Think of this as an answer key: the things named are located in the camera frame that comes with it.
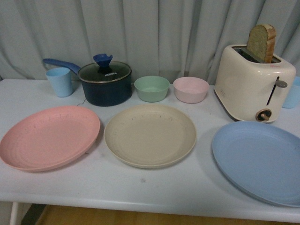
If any pink plate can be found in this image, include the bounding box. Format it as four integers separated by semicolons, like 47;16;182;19
0;105;100;172

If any blue plate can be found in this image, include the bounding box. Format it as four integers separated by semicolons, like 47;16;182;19
212;122;300;207

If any green bowl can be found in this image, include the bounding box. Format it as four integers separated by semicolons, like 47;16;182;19
134;76;170;102

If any beige plate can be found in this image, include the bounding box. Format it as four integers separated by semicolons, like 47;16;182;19
104;104;197;169

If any pink bowl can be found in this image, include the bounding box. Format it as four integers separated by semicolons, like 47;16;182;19
173;77;210;104

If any dark blue saucepan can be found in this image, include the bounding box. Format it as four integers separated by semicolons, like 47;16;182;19
43;58;132;107

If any glass pot lid blue knob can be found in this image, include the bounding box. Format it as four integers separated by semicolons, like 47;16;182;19
77;53;132;83

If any grey curtain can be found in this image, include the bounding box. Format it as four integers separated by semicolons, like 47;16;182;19
0;0;300;84

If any left light blue cup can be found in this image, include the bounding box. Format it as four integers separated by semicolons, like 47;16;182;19
45;67;73;98

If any light blue cup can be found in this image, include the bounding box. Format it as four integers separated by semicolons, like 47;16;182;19
45;67;73;98
282;76;300;109

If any cream toaster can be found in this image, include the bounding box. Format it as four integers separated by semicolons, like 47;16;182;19
214;45;296;123

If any bread slice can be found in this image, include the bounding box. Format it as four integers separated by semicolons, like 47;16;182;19
247;23;277;63

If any right light blue cup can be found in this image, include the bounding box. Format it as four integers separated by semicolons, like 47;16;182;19
282;76;300;109

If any white table leg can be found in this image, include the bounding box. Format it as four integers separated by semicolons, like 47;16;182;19
9;202;20;225

